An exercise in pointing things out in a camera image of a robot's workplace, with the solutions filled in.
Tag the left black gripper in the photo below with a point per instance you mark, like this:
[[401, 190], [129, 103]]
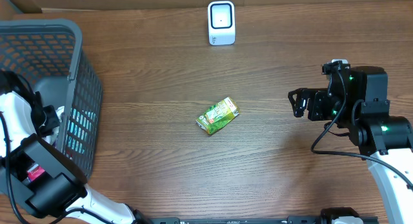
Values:
[[53, 115]]

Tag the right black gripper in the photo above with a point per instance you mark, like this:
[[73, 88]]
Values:
[[316, 97]]

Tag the red purple pad pack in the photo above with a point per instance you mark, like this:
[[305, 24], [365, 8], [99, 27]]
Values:
[[34, 172]]

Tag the green juice carton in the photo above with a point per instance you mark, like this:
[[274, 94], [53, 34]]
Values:
[[218, 116]]

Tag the teal wet wipes pack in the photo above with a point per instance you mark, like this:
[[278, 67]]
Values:
[[80, 127]]

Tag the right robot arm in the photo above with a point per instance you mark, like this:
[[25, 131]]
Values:
[[356, 100]]

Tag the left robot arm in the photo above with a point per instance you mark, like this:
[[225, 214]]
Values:
[[62, 191]]

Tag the white barcode scanner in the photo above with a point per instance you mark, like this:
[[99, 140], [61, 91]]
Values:
[[221, 23]]

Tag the grey plastic basket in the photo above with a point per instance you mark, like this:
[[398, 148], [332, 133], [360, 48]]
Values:
[[48, 53]]

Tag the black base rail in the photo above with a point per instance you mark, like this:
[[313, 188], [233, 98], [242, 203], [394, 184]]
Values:
[[288, 220]]

